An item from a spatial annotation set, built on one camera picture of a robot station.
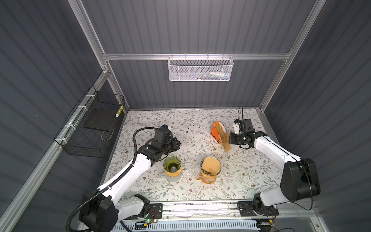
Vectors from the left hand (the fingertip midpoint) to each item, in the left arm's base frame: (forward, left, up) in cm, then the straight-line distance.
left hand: (180, 142), depth 80 cm
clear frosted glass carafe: (-14, +8, -17) cm, 23 cm away
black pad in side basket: (+8, +40, +13) cm, 43 cm away
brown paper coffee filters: (+14, -28, -9) cm, 33 cm away
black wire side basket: (+5, +47, +9) cm, 48 cm away
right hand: (+5, -32, -7) cm, 33 cm away
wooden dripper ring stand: (-17, -14, -8) cm, 24 cm away
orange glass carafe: (-16, -14, -17) cm, 27 cm away
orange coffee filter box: (+16, -24, -14) cm, 32 cm away
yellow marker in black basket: (+18, +34, +10) cm, 40 cm away
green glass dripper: (-9, +5, -8) cm, 13 cm away
